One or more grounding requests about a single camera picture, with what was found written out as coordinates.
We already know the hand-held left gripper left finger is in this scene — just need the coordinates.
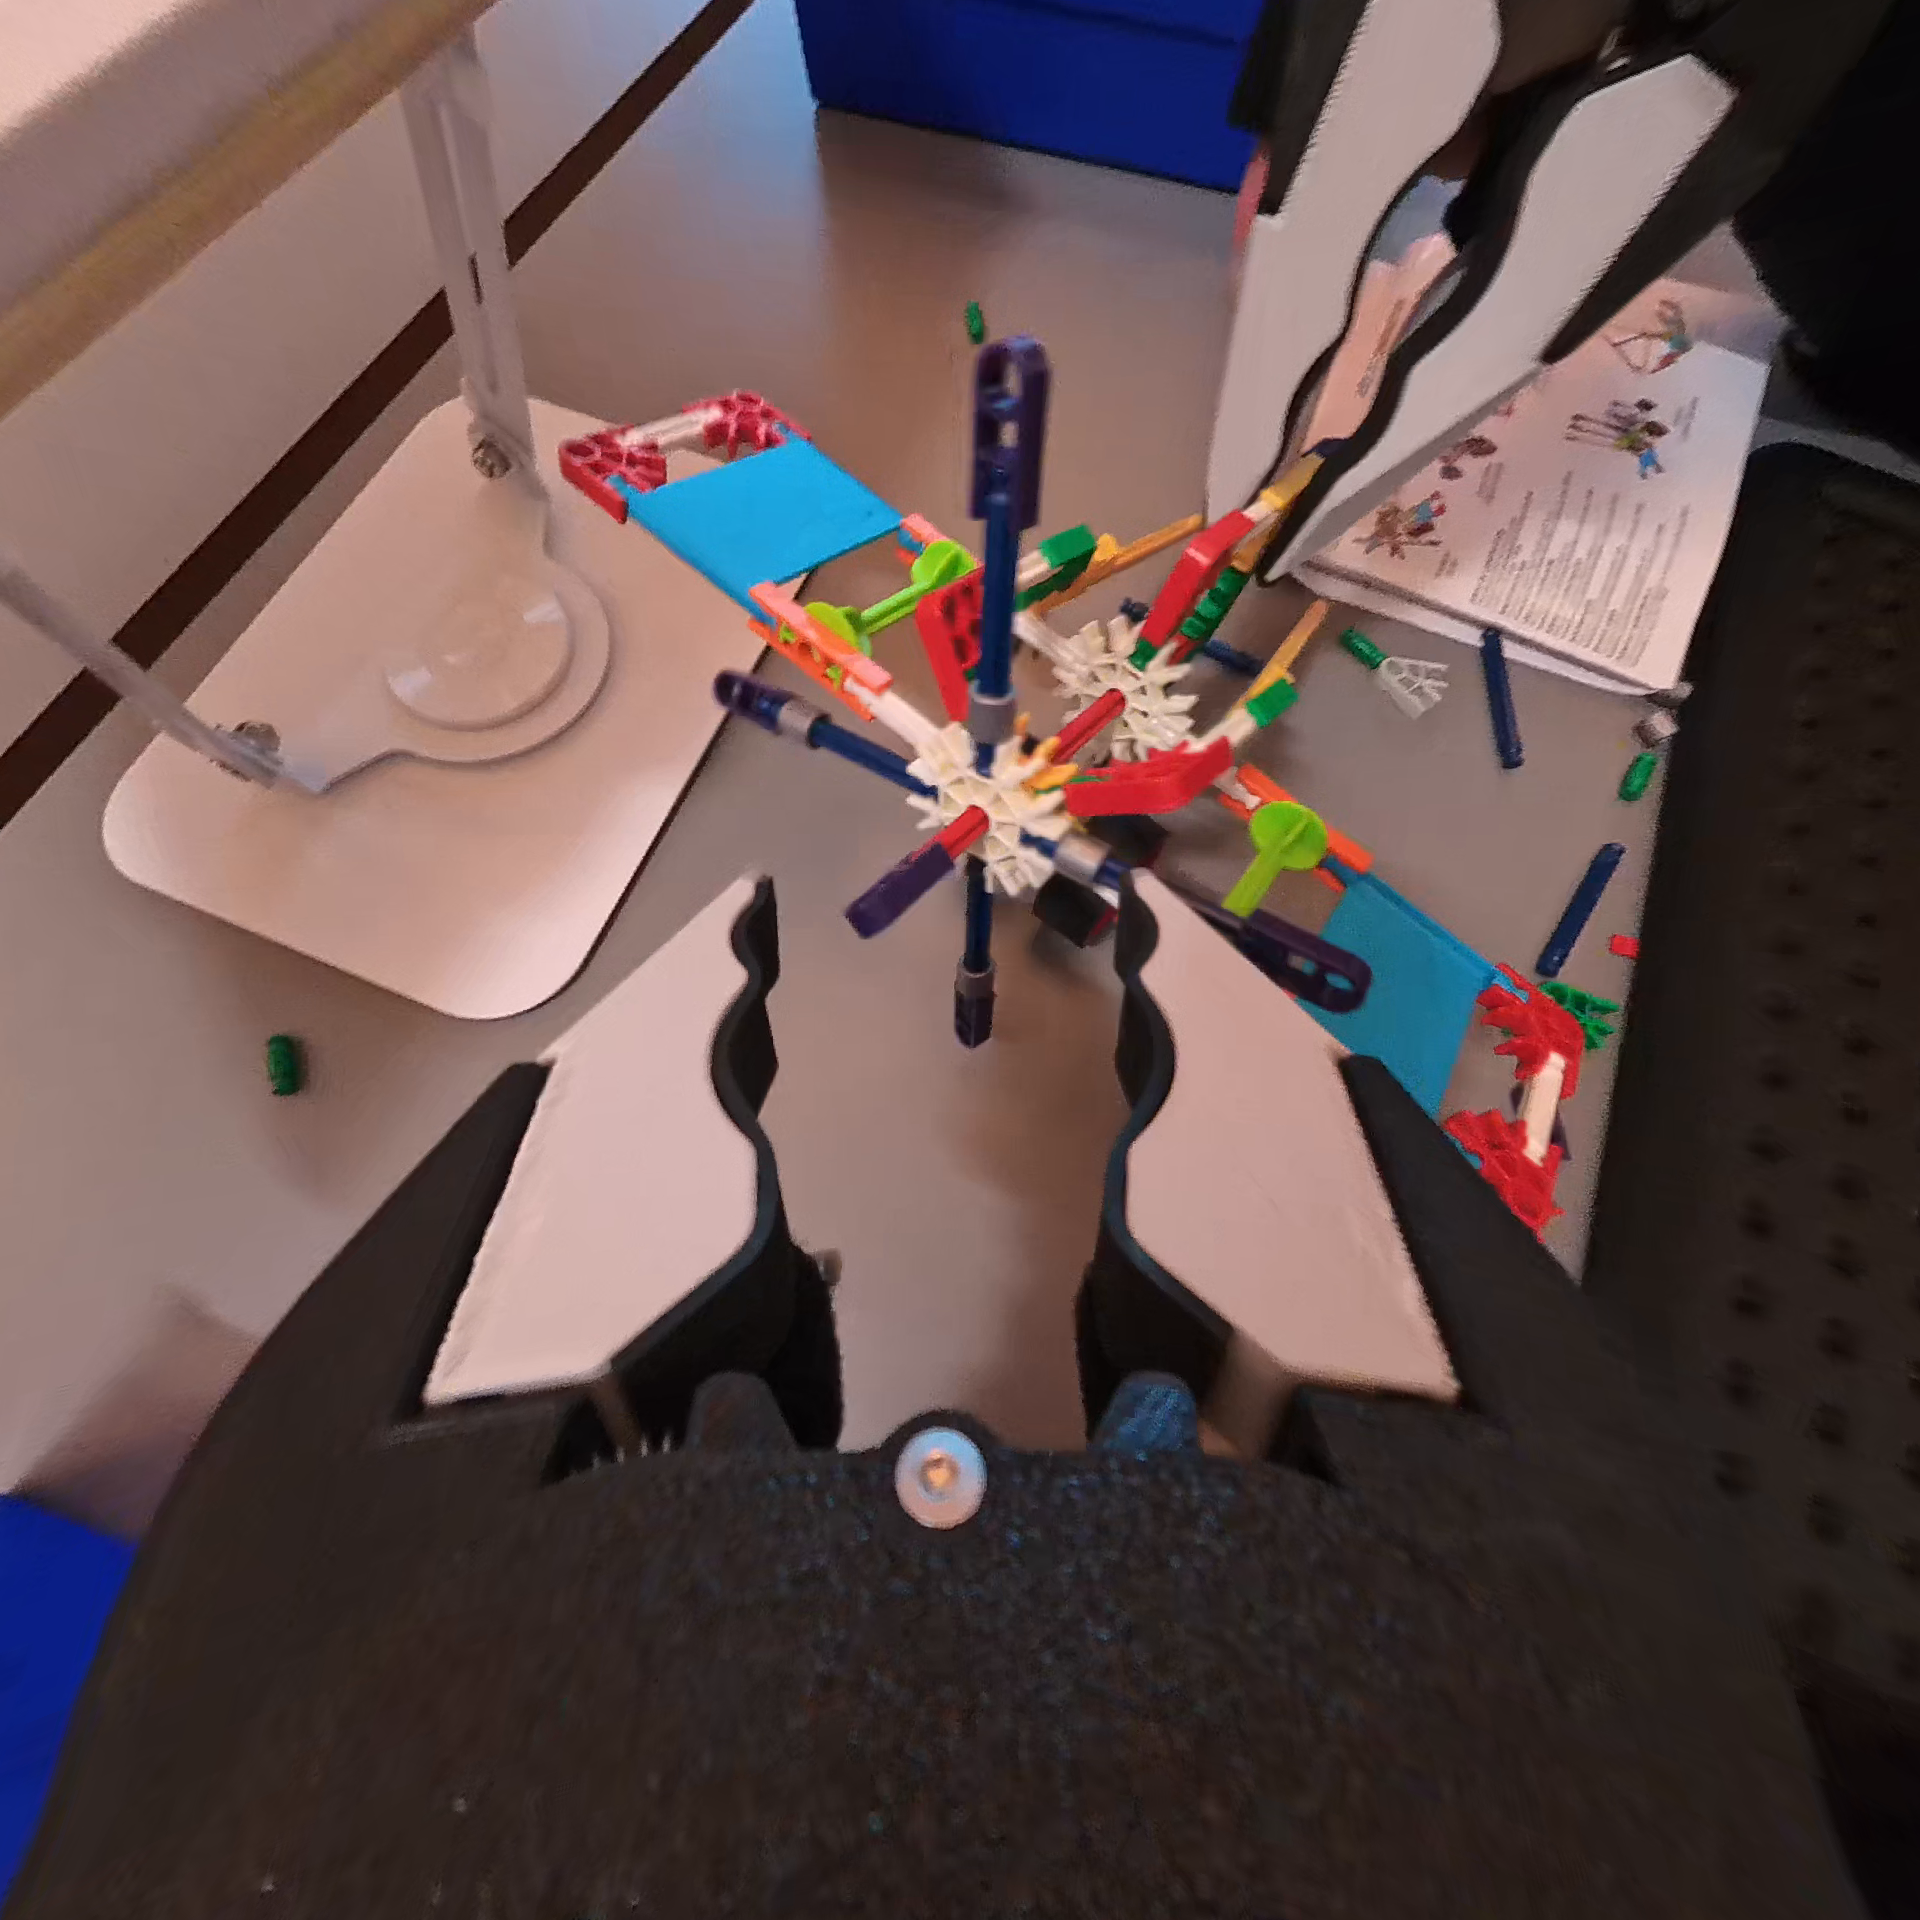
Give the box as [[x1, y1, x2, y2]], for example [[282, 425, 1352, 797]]
[[425, 878, 793, 1407]]

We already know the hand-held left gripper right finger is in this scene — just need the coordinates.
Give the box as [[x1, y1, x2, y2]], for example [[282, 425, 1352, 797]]
[[1100, 868, 1463, 1407]]

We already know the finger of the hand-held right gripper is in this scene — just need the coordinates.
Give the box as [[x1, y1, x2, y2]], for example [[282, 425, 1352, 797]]
[[1260, 53, 1742, 585], [1205, 0, 1511, 522]]

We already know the colourful toy rod airplane model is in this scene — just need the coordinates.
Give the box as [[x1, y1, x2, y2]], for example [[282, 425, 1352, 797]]
[[558, 337, 1627, 1237]]

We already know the person's right forearm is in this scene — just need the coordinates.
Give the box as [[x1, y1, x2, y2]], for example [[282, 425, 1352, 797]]
[[1734, 0, 1920, 392]]

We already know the white instruction booklet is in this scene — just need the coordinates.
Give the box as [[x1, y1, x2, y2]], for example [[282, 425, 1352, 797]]
[[1298, 277, 1775, 696]]

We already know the blue plastic bin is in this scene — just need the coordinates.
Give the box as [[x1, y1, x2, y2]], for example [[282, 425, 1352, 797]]
[[795, 0, 1269, 194]]

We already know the white stand with wooden board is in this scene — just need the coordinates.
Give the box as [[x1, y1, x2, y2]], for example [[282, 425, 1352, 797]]
[[0, 0, 811, 1024]]

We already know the tan connector with green rod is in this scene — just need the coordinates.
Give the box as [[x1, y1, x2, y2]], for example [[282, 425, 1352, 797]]
[[1341, 629, 1453, 718]]

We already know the black perforated armrest pad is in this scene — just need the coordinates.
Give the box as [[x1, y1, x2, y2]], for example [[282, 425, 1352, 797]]
[[1581, 442, 1920, 1920]]

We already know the blue bin with square tag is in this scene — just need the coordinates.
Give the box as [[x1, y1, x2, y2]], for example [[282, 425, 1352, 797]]
[[0, 1490, 144, 1893]]

